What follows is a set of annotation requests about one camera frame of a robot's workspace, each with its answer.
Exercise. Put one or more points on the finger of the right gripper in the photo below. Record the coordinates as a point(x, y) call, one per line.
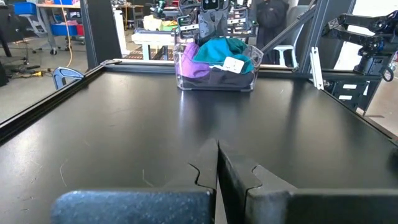
point(206, 26)
point(221, 26)

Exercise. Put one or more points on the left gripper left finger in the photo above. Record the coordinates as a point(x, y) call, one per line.
point(140, 208)

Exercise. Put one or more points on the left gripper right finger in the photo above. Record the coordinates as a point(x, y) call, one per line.
point(311, 207)

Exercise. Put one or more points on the dark green towel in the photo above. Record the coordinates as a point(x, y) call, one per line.
point(217, 49)

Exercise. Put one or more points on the purple towel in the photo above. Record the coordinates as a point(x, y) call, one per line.
point(192, 63)

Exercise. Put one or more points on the navy blue towel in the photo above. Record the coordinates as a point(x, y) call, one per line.
point(217, 81)

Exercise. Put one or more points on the black jacket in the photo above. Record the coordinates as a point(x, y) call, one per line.
point(272, 18)

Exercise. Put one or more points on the clear bin with white label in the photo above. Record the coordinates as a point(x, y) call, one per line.
point(234, 64)

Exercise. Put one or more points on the white stool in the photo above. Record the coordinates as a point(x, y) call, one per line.
point(284, 48)

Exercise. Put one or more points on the white table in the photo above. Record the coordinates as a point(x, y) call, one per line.
point(152, 39)

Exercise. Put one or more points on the black table mat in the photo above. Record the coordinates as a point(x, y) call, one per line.
point(124, 130)

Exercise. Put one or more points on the black pillar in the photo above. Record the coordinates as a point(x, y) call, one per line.
point(101, 31)

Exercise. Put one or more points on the blue storage bin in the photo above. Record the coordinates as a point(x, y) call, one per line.
point(25, 8)
point(63, 30)

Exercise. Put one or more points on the yellow power tool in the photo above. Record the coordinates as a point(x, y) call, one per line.
point(37, 74)

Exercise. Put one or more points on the grey office chair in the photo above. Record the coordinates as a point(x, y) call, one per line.
point(34, 25)

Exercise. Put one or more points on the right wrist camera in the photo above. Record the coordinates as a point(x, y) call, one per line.
point(210, 4)

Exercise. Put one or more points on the grey diagonal frame brace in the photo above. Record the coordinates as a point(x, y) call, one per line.
point(289, 29)

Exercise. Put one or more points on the black frame strut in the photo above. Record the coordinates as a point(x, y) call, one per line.
point(323, 28)

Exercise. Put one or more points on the silver bracket strip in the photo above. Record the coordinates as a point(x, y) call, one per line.
point(316, 68)

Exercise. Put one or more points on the black bracket with white labels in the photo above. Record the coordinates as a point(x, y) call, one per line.
point(363, 93)

